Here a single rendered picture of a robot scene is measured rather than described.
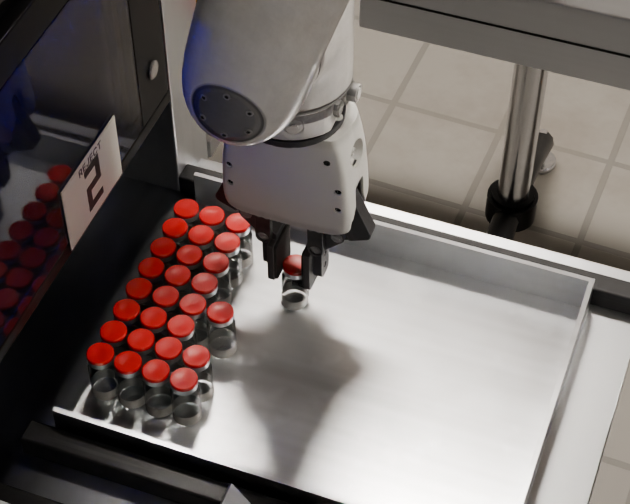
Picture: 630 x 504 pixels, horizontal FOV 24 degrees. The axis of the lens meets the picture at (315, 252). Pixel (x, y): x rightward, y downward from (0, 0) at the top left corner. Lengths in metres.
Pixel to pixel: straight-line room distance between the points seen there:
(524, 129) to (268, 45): 1.37
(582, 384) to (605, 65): 0.96
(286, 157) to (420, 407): 0.22
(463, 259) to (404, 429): 0.16
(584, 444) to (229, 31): 0.44
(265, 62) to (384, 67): 1.88
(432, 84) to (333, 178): 1.67
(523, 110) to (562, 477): 1.13
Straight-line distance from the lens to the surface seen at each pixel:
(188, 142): 1.24
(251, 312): 1.16
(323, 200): 1.03
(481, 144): 2.58
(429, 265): 1.19
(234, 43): 0.83
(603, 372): 1.15
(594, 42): 2.02
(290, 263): 1.13
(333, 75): 0.95
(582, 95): 2.70
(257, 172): 1.04
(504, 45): 2.06
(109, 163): 1.09
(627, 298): 1.17
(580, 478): 1.09
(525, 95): 2.13
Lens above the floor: 1.78
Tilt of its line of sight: 48 degrees down
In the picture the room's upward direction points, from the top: straight up
